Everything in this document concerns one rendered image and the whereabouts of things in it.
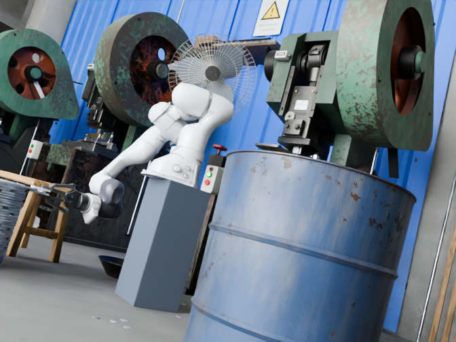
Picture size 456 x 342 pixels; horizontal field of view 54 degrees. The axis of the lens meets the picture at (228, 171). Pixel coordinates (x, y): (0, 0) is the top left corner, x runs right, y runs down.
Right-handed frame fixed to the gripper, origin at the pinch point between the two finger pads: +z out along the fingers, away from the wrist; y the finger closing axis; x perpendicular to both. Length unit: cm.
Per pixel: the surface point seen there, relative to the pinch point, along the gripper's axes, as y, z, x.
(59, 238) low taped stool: -18.1, -24.7, -16.6
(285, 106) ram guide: 75, -95, 35
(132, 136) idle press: 59, -120, -118
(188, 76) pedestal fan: 97, -97, -49
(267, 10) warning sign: 221, -210, -98
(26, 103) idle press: 76, -98, -263
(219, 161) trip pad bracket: 38, -79, 14
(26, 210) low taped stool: -9.5, -5.9, -16.9
